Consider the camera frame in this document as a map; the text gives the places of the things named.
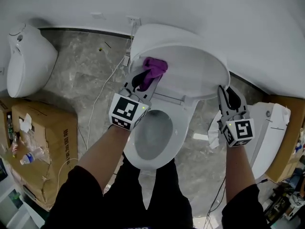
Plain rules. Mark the white wall plate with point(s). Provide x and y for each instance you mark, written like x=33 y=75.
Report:
x=97 y=15

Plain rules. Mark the clear plastic wrap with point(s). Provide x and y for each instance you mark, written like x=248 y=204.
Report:
x=35 y=144

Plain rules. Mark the person's black top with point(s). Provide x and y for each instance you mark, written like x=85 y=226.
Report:
x=76 y=199

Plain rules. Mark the plain cardboard box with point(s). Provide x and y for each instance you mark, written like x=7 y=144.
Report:
x=4 y=118

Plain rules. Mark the boxy white toilet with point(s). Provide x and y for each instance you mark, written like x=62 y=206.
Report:
x=267 y=139

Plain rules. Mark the blue label plastic bottle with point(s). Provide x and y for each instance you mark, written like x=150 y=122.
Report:
x=28 y=158

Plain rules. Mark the person's left forearm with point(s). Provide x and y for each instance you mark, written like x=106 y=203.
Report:
x=104 y=151

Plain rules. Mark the white paper strip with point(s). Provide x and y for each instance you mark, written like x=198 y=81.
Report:
x=214 y=135

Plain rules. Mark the person's black trousers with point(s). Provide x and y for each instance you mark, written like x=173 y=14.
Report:
x=147 y=199

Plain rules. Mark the green label plastic bottle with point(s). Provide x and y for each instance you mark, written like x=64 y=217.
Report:
x=9 y=128

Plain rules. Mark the thin black stick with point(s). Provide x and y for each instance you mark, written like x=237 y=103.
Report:
x=107 y=44

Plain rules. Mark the large printed cardboard box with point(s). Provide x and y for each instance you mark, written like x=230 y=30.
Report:
x=59 y=132

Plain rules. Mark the assorted small bottles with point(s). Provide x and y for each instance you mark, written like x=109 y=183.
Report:
x=299 y=144

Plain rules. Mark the wide brown cardboard box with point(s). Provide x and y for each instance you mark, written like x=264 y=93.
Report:
x=295 y=108

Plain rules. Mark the red label plastic bottle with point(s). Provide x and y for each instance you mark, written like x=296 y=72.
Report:
x=14 y=147

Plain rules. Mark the purple cloth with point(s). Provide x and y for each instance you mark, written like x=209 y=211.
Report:
x=155 y=67

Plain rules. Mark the white toilet with curved tank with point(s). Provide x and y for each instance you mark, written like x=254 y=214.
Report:
x=162 y=34

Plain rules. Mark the rounded white toilet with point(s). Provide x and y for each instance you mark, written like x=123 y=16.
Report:
x=31 y=63

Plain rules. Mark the person's right forearm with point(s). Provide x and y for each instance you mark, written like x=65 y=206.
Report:
x=239 y=170

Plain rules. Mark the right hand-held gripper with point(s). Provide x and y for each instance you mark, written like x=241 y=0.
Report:
x=240 y=130

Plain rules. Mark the white toilet lid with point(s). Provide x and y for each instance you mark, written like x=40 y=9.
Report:
x=190 y=70

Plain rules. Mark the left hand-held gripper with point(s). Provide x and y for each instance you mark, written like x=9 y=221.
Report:
x=124 y=108

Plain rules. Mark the crumpled white tissue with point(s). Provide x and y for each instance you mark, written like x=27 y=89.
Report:
x=25 y=124

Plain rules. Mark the white wall socket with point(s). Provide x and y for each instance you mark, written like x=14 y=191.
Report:
x=133 y=20

